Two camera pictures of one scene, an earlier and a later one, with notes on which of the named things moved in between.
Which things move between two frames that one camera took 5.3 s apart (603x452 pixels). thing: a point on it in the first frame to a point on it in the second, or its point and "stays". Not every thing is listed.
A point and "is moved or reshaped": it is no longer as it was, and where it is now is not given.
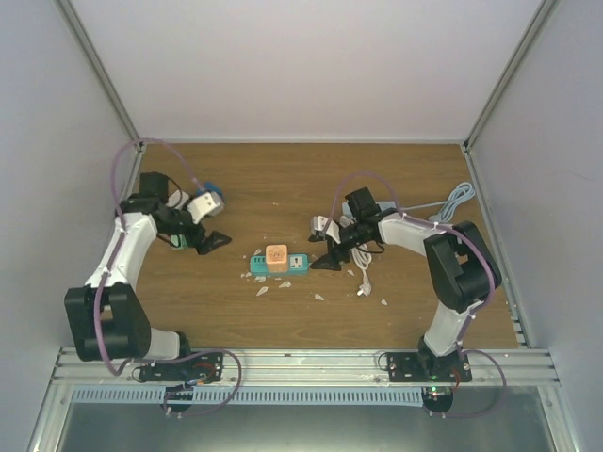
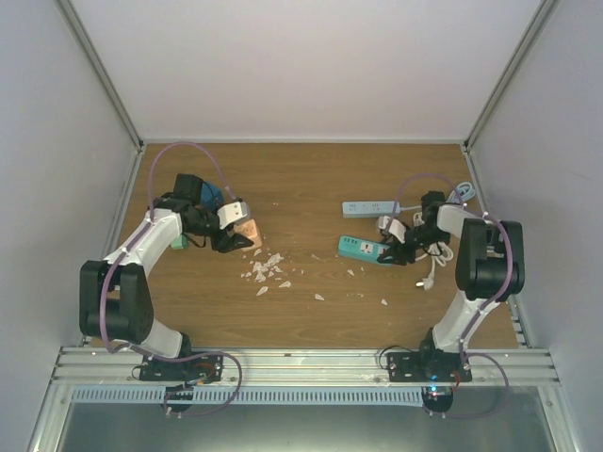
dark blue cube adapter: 210,186 stays
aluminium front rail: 534,366 stays
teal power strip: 298,266 is moved or reshaped
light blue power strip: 381,205 stays
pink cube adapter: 276,258 to 249,230
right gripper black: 334,265 to 400,257
